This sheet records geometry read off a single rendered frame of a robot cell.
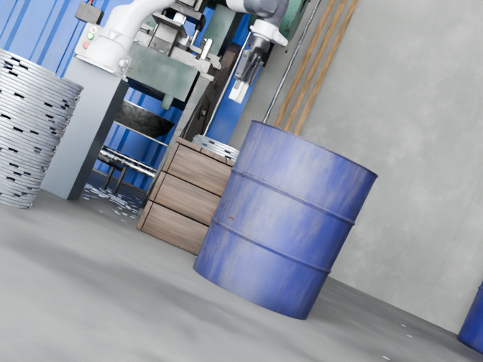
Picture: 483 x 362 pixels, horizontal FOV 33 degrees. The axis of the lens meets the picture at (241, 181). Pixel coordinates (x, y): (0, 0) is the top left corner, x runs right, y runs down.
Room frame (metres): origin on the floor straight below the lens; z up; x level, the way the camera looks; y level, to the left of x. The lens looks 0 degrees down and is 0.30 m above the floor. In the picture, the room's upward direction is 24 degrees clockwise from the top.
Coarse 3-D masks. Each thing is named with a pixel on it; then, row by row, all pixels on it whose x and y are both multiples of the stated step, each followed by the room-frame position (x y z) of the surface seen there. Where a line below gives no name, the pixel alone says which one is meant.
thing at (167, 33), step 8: (152, 16) 3.31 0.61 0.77; (160, 16) 3.27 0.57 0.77; (160, 24) 3.39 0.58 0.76; (168, 24) 3.35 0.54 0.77; (176, 24) 3.27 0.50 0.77; (160, 32) 3.39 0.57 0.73; (168, 32) 3.39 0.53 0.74; (176, 32) 3.38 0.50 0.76; (184, 32) 3.38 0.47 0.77; (152, 40) 3.39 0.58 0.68; (160, 40) 3.39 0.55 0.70; (168, 40) 3.39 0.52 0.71; (176, 40) 3.40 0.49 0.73; (152, 48) 3.39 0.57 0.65; (160, 48) 3.39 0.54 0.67; (168, 48) 3.38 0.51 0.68
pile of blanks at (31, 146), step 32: (0, 64) 1.99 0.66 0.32; (0, 96) 1.99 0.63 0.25; (32, 96) 2.01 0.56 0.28; (64, 96) 2.06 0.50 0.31; (0, 128) 1.99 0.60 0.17; (32, 128) 2.03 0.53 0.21; (64, 128) 2.20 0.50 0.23; (0, 160) 2.00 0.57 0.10; (32, 160) 2.05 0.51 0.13; (0, 192) 2.06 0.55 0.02; (32, 192) 2.11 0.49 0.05
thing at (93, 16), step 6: (78, 6) 3.31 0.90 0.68; (84, 6) 3.31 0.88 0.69; (90, 6) 3.31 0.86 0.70; (78, 12) 3.31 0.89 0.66; (84, 12) 3.31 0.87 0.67; (90, 12) 3.31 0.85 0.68; (96, 12) 3.31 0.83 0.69; (102, 12) 3.33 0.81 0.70; (78, 18) 3.31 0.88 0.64; (84, 18) 3.31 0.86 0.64; (90, 18) 3.31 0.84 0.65; (96, 18) 3.31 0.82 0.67; (102, 18) 3.37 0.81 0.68
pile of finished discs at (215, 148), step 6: (198, 138) 2.90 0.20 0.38; (198, 144) 2.88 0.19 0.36; (204, 144) 3.05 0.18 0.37; (210, 144) 2.85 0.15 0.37; (216, 144) 2.84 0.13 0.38; (210, 150) 2.85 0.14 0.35; (216, 150) 2.84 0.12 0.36; (222, 150) 2.84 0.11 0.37; (228, 150) 2.83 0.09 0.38; (222, 156) 2.83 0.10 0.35; (228, 156) 2.83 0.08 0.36; (234, 156) 2.84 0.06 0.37
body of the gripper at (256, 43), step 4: (252, 36) 2.82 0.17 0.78; (256, 36) 2.81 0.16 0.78; (252, 40) 2.81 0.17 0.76; (256, 40) 2.80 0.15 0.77; (260, 40) 2.80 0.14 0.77; (264, 40) 2.81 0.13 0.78; (248, 44) 2.83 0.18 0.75; (252, 44) 2.81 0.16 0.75; (256, 44) 2.80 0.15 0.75; (260, 44) 2.80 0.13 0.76; (264, 44) 2.81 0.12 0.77; (268, 44) 2.82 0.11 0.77; (252, 48) 2.81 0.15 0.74; (256, 48) 2.81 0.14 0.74; (260, 48) 2.81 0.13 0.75; (264, 48) 2.81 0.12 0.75; (268, 48) 2.83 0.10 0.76; (252, 52) 2.80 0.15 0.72; (256, 52) 2.82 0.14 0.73; (260, 52) 2.85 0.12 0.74; (264, 52) 2.85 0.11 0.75; (252, 56) 2.81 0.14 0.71; (260, 56) 2.86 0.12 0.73; (256, 60) 2.84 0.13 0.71
